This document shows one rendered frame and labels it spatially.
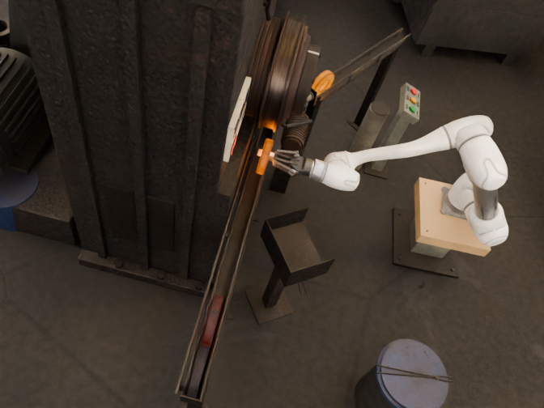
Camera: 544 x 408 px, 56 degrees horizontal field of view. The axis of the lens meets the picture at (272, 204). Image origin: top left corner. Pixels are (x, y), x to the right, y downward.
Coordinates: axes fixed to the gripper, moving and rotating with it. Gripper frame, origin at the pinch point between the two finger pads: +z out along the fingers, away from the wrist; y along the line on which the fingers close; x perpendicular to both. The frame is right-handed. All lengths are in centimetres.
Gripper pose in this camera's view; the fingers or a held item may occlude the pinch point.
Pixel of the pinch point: (265, 154)
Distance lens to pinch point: 216.5
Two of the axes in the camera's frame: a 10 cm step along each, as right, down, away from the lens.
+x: 2.2, -5.3, -8.2
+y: 2.0, -8.0, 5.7
